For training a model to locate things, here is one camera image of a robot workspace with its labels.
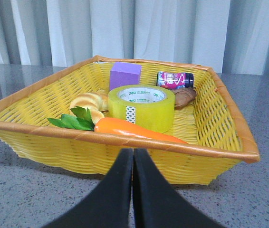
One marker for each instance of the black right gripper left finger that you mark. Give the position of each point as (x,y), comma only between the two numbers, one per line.
(107,205)

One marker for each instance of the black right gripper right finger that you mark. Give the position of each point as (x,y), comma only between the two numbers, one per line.
(157,204)

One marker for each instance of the yellow packing tape roll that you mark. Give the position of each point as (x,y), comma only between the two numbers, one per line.
(151,107)

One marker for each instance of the yellow woven basket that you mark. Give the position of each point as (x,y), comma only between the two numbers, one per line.
(215,132)

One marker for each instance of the toy orange carrot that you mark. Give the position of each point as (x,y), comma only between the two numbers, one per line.
(88,119)

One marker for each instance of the toy croissant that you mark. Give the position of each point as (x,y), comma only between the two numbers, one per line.
(96,102)

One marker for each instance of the small dark labelled bottle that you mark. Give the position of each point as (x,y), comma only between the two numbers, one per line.
(173,81)

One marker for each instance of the purple foam cube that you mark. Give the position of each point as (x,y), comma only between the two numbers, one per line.
(123,73)

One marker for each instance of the white pleated curtain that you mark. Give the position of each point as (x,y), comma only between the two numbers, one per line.
(232,36)

